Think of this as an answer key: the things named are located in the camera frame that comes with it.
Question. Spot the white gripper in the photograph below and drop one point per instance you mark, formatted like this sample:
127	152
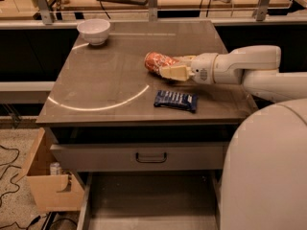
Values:
202	67

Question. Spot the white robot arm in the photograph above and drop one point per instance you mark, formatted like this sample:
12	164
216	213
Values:
264	181

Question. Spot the grey drawer cabinet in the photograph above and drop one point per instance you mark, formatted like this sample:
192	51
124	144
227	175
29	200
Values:
105	95

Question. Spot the open grey middle drawer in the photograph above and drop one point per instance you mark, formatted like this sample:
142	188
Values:
149	201

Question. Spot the small white can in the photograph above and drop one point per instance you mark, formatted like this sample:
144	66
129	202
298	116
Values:
55	168

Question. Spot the blue snack bar packet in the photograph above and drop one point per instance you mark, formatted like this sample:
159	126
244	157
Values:
177	100

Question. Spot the white ceramic bowl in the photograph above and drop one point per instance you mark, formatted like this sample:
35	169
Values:
94	31

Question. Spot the wooden desk behind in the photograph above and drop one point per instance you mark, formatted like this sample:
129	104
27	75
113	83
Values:
25	10

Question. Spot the cardboard box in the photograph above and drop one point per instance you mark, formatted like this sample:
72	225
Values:
51	193

